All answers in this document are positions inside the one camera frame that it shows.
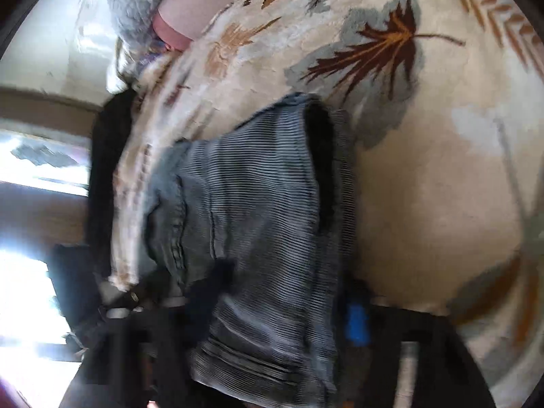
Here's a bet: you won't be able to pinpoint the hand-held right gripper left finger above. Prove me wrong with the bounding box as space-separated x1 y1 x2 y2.
59 259 239 408

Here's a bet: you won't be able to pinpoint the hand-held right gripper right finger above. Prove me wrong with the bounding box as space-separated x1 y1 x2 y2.
336 280 498 408

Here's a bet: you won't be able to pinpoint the blue denim pants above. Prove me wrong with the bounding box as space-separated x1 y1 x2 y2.
144 91 362 408

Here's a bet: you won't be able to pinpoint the leaf printed blanket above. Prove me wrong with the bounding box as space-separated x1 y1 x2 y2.
106 0 544 408

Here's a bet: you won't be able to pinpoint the black jacket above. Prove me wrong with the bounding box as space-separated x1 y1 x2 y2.
47 89 141 341

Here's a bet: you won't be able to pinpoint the window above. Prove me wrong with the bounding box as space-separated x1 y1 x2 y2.
0 130 92 196

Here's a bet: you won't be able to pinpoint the pink sofa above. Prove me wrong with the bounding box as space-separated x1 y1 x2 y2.
151 0 239 52

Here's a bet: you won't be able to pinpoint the grey quilted blanket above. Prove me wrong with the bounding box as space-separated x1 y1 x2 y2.
102 0 192 47

